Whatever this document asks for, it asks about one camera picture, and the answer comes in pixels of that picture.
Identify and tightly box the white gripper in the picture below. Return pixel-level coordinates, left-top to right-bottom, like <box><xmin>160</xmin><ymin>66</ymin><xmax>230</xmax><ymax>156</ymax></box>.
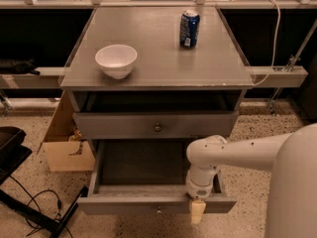
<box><xmin>186</xmin><ymin>178</ymin><xmax>213</xmax><ymax>224</ymax></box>

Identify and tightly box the grey drawer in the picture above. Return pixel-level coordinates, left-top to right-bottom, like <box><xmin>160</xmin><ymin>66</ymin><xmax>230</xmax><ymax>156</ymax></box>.
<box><xmin>77</xmin><ymin>138</ymin><xmax>238</xmax><ymax>216</ymax></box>
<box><xmin>73</xmin><ymin>111</ymin><xmax>238</xmax><ymax>140</ymax></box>

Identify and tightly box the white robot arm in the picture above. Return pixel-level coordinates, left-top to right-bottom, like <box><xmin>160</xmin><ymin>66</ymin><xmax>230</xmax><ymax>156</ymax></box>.
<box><xmin>186</xmin><ymin>124</ymin><xmax>317</xmax><ymax>238</ymax></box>

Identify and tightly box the grey top drawer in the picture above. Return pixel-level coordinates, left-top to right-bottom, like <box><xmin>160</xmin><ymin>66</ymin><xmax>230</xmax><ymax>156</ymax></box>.
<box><xmin>73</xmin><ymin>111</ymin><xmax>238</xmax><ymax>140</ymax></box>

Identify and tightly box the grey drawer cabinet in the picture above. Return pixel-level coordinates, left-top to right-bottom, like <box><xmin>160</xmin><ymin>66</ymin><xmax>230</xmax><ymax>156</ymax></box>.
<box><xmin>58</xmin><ymin>5</ymin><xmax>255</xmax><ymax>144</ymax></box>

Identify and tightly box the cardboard box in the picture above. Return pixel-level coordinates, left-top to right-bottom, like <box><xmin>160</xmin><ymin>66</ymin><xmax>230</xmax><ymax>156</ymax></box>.
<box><xmin>42</xmin><ymin>92</ymin><xmax>95</xmax><ymax>172</ymax></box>

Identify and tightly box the white bowl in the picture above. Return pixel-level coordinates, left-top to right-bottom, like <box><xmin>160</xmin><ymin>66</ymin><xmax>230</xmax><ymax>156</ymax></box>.
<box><xmin>95</xmin><ymin>45</ymin><xmax>138</xmax><ymax>79</ymax></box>

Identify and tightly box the blue soda can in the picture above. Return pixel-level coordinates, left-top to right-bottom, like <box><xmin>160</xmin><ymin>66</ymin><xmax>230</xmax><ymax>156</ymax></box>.
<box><xmin>179</xmin><ymin>10</ymin><xmax>200</xmax><ymax>49</ymax></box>

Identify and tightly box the black stand base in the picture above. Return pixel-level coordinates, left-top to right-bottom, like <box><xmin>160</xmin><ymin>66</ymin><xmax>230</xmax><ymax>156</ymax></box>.
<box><xmin>0</xmin><ymin>125</ymin><xmax>90</xmax><ymax>238</ymax></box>

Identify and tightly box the black floor cable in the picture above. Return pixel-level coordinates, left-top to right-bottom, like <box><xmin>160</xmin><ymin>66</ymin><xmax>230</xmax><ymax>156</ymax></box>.
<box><xmin>9</xmin><ymin>175</ymin><xmax>75</xmax><ymax>238</ymax></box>

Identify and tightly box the white hanging cable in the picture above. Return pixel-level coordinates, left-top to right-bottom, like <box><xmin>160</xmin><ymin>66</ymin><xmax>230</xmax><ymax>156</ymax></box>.
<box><xmin>253</xmin><ymin>0</ymin><xmax>281</xmax><ymax>87</ymax></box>

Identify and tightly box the black cloth on rail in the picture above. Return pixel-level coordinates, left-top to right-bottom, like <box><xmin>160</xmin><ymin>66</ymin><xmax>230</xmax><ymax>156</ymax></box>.
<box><xmin>0</xmin><ymin>59</ymin><xmax>41</xmax><ymax>75</ymax></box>

